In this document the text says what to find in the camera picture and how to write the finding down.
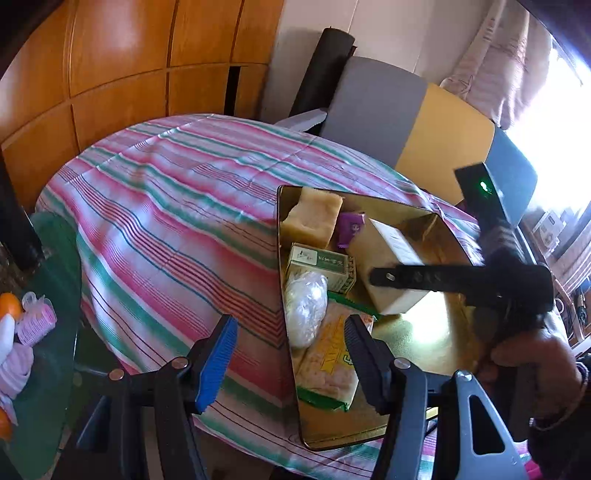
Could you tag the person's right hand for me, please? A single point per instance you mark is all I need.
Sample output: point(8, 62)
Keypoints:
point(540, 364)

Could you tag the white chair armrest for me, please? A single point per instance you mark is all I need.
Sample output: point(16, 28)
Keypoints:
point(302, 120)

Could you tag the green cracker packet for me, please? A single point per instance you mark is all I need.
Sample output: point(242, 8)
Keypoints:
point(328, 364)

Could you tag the pink patterned curtain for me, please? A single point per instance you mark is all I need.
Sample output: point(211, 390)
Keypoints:
point(498, 69)

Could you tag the person's right forearm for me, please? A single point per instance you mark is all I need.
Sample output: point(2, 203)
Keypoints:
point(558, 443)

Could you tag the black stand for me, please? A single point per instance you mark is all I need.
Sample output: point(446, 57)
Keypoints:
point(16, 221)

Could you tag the wooden wardrobe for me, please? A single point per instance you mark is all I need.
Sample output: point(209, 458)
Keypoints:
point(115, 46)

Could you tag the gold metal tin box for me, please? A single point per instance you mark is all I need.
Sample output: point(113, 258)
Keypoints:
point(415, 332)

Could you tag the striped tablecloth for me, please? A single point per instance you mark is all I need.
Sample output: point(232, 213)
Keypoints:
point(161, 207)

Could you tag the green glass table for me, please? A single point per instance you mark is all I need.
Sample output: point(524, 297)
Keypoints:
point(51, 369)

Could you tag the pale purple cloth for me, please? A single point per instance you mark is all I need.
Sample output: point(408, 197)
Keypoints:
point(16, 369)

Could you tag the green tea box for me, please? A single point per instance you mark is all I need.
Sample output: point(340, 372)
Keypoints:
point(318, 265)

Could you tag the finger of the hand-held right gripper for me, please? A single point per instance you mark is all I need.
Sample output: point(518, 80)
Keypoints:
point(429, 278)

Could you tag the beige cardboard box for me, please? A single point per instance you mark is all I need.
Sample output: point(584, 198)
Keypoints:
point(388, 244)

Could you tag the yellow sponge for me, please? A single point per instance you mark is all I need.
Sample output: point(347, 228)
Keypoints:
point(311, 217)

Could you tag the window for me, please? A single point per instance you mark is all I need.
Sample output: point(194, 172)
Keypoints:
point(554, 138)

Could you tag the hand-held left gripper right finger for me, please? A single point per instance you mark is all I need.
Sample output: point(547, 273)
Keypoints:
point(367, 364)

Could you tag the clear plastic bag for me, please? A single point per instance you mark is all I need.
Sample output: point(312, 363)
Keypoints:
point(304, 309)

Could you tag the white bottle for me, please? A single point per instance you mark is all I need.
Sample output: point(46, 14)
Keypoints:
point(5, 334)

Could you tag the white printed box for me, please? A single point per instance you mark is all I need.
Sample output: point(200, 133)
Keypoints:
point(547, 228)

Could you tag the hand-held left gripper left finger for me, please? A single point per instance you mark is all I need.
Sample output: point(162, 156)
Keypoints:
point(217, 364)

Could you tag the grey yellow blue chair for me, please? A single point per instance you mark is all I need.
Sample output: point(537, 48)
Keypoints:
point(443, 129)

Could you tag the orange fruit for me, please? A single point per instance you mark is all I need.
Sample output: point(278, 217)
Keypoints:
point(3, 422)
point(9, 304)

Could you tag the purple packet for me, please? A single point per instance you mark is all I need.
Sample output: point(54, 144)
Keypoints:
point(348, 228)

